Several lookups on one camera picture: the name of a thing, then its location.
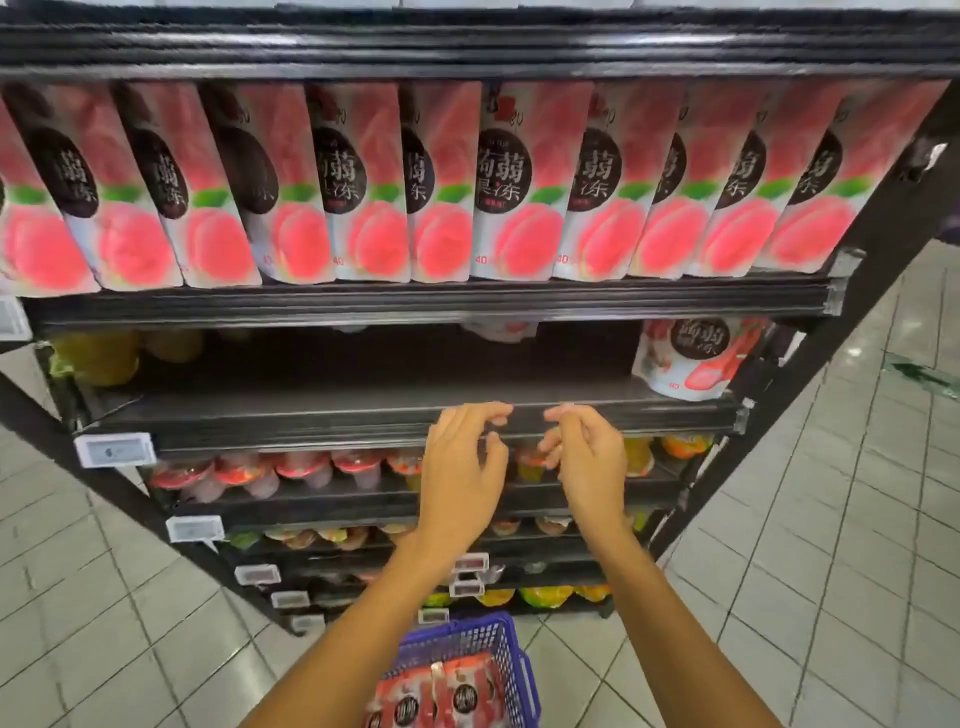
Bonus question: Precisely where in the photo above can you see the row of mixed fruit cups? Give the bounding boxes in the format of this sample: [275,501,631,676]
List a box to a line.
[227,522,415,553]

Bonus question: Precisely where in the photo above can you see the yellow fruit pouches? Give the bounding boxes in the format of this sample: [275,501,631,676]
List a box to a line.
[49,330,205,388]

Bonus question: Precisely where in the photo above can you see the person's left forearm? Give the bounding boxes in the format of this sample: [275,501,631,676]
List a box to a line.
[240,536,465,728]

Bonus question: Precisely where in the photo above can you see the person's right forearm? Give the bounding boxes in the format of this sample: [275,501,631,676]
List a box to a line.
[579,521,783,728]

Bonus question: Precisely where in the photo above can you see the row of pink peach pouches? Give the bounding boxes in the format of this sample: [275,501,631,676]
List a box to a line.
[0,78,952,298]

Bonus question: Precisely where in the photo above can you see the single pink jelly pouch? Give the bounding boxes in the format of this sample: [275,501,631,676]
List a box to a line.
[631,317,771,402]

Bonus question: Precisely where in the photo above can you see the row of red-lidded jelly cups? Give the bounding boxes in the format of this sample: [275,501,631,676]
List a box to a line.
[148,448,426,505]

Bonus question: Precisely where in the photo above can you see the blue plastic shopping basket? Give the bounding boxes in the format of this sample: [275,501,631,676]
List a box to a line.
[373,611,543,728]

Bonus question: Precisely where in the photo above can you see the row of yellow-green cups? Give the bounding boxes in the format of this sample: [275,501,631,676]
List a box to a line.
[423,584,613,610]

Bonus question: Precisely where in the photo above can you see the person's left hand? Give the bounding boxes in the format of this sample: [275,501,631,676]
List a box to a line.
[416,402,515,558]

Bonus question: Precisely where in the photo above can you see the pink pouch with black label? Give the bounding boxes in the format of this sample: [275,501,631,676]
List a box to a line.
[363,671,445,728]
[442,652,511,728]

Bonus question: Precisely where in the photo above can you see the orange jelly cup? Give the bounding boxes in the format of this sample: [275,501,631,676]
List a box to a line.
[660,433,714,461]

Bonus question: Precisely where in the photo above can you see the person's right hand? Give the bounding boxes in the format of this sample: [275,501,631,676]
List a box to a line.
[537,404,630,538]

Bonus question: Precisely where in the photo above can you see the black shelf rack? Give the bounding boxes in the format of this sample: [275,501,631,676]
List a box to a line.
[0,0,960,639]

